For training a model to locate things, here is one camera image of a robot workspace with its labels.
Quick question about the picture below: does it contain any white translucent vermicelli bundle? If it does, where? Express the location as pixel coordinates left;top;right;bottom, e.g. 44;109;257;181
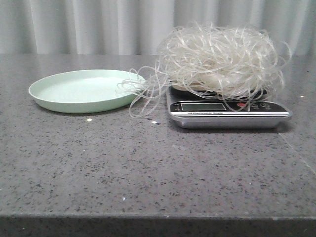
119;24;292;118

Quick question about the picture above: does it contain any silver black kitchen scale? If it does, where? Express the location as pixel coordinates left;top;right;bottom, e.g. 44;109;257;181
166;87;292;129

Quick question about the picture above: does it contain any light green round plate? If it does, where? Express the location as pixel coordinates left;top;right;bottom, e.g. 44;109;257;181
29;69;145;114

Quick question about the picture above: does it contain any white pleated curtain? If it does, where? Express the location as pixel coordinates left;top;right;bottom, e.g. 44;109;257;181
0;0;316;55

